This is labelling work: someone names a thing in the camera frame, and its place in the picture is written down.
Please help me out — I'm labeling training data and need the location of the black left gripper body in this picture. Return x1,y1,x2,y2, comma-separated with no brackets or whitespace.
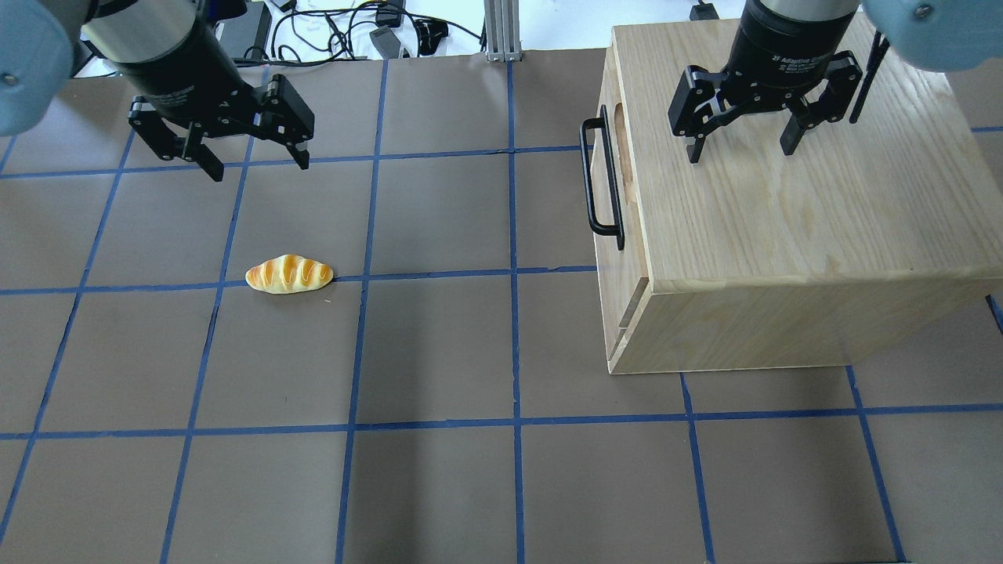
83,1,315,157

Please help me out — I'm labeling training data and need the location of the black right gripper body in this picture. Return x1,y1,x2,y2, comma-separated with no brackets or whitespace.
668,1,862,136

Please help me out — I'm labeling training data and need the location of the black drawer handle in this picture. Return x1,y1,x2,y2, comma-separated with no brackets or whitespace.
580,105,626,251

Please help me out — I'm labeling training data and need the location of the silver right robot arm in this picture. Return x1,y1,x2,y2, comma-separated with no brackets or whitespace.
668,1,1002,164

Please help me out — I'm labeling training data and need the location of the light wooden drawer cabinet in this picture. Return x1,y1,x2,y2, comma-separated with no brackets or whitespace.
599,20,1002,374

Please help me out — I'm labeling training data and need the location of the toy bread loaf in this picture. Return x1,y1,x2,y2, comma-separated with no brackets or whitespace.
244,254,335,295

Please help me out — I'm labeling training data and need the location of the black power adapter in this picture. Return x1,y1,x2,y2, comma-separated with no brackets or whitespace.
369,26,411,60

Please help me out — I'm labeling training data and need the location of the black cable bundle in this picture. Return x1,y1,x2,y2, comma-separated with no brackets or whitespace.
235,0,487,67

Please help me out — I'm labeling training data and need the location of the aluminium frame post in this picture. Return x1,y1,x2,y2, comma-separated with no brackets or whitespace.
483,0,523,62

